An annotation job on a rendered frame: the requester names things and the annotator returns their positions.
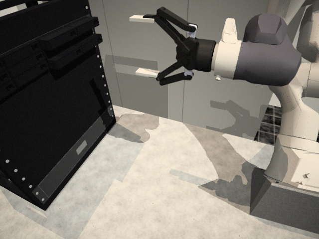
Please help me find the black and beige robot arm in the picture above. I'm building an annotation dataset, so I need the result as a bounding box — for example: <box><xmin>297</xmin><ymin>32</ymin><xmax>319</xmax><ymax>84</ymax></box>
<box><xmin>211</xmin><ymin>0</ymin><xmax>319</xmax><ymax>192</ymax></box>

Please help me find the black server rack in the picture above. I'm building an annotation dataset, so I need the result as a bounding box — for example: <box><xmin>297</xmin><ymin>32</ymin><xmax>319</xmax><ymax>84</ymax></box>
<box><xmin>0</xmin><ymin>0</ymin><xmax>116</xmax><ymax>211</ymax></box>

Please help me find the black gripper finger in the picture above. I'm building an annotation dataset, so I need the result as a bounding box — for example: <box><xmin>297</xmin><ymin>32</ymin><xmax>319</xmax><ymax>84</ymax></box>
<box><xmin>136</xmin><ymin>58</ymin><xmax>194</xmax><ymax>86</ymax></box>
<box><xmin>129</xmin><ymin>6</ymin><xmax>198</xmax><ymax>54</ymax></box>

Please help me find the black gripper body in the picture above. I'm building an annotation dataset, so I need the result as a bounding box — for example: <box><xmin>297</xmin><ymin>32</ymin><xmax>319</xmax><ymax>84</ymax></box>
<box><xmin>176</xmin><ymin>37</ymin><xmax>216</xmax><ymax>72</ymax></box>

